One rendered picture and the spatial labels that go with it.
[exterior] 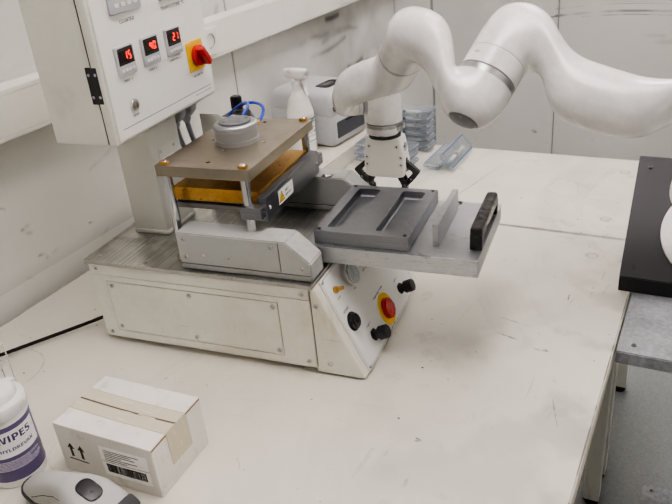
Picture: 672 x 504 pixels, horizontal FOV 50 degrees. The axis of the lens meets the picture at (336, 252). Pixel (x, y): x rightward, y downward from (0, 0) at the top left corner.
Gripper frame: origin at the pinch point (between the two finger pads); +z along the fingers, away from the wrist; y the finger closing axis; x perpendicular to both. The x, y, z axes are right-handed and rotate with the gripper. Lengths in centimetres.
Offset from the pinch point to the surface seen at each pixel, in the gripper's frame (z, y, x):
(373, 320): 3, -13, 50
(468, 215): -14.1, -28.0, 38.0
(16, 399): -6, 25, 94
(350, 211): -15.1, -7.6, 42.4
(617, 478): 83, -58, -7
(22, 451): 2, 25, 96
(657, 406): 83, -68, -41
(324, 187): -15.1, 1.7, 32.5
